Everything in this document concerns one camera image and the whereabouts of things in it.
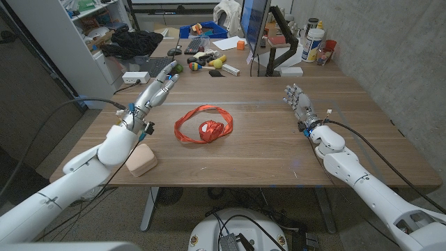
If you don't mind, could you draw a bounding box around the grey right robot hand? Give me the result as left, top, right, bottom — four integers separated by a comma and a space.
282, 83, 323, 135

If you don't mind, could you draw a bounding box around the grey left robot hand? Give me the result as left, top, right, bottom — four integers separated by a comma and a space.
120, 61, 180, 135

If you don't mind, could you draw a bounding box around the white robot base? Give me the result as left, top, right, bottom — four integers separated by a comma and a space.
187, 208, 289, 251

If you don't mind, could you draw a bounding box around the white flat box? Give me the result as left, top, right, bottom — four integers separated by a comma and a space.
279, 66, 304, 77

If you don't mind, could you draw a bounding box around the orange ribbon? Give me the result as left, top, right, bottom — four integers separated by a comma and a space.
174, 104, 234, 144

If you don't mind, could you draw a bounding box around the small white oblong box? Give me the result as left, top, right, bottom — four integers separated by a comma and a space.
222, 63, 240, 77

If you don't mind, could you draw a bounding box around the white power strip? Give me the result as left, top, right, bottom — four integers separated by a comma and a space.
121, 71, 151, 84

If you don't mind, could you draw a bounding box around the black laptop keyboard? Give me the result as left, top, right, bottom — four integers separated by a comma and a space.
134, 55, 175, 78

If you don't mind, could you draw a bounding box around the clear glass jar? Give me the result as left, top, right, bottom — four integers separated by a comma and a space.
316, 47, 332, 66

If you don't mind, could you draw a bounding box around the black clothing pile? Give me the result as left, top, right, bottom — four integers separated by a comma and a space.
100, 29, 164, 60

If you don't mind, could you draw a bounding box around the colourful toy maraca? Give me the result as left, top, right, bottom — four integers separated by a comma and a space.
189, 61, 215, 72

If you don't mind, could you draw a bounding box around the white wipes canister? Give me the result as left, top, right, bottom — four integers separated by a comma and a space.
301, 28, 325, 63

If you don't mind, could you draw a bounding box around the red book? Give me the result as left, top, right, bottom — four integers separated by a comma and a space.
268, 34, 287, 46

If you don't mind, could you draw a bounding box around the dark lidded bottle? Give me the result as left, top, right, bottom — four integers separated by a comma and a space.
306, 17, 320, 36

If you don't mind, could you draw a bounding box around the white shelf unit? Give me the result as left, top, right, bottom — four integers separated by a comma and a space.
6, 0, 135, 109

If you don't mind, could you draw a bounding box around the computer monitor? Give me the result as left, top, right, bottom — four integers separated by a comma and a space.
240, 0, 272, 56

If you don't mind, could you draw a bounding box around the blue plastic bin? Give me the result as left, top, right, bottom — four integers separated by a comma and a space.
179, 21, 229, 39

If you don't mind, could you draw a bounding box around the white paper sheet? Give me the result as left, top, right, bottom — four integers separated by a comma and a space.
212, 36, 247, 52

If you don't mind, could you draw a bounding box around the grey table leg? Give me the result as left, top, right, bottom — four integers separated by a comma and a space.
315, 188, 337, 234
140, 187, 160, 233

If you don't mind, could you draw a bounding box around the white jacket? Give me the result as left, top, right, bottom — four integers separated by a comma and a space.
213, 0, 243, 36

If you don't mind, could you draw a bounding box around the white robot torso edge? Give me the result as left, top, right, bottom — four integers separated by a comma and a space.
0, 241, 141, 251

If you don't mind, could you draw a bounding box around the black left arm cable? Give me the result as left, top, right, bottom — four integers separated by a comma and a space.
0, 97, 127, 199

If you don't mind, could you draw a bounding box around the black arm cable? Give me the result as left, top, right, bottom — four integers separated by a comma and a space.
0, 97, 127, 199
325, 119, 446, 213

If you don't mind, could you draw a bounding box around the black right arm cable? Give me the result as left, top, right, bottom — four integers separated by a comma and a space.
325, 119, 446, 213

